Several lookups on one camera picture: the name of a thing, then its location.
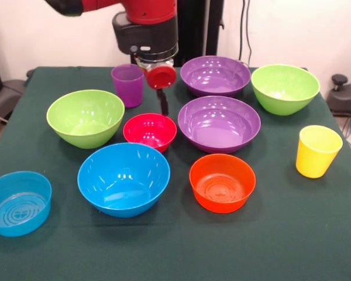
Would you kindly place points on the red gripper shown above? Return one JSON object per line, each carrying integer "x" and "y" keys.
{"x": 161, "y": 76}

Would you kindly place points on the small pink plastic bowl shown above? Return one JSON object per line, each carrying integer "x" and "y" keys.
{"x": 149, "y": 131}

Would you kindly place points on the purple plastic bowl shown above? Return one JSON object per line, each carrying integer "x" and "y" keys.
{"x": 216, "y": 77}
{"x": 219, "y": 126}

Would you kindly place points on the green plastic bowl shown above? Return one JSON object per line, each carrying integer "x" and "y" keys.
{"x": 85, "y": 117}
{"x": 285, "y": 87}

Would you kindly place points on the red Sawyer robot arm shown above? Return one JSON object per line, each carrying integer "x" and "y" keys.
{"x": 149, "y": 29}

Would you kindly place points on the purple plastic cup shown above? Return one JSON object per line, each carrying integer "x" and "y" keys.
{"x": 127, "y": 90}

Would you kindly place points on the deep blue plastic bowl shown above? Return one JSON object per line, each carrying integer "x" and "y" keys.
{"x": 123, "y": 178}

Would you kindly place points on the orange ribbed plastic bowl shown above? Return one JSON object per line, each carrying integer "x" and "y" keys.
{"x": 222, "y": 184}

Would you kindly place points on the dark green tablecloth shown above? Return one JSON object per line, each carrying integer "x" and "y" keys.
{"x": 175, "y": 248}

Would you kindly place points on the grey stand foot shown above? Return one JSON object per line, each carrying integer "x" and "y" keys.
{"x": 6, "y": 96}

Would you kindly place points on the yellow plastic cup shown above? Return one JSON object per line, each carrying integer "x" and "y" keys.
{"x": 316, "y": 155}

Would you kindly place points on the shallow ribbed blue bowl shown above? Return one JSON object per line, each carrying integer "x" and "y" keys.
{"x": 17, "y": 205}

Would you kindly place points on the black stand foot with knob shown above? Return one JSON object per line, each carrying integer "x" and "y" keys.
{"x": 345, "y": 96}

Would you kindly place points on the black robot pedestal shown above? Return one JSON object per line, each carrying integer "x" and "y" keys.
{"x": 196, "y": 29}

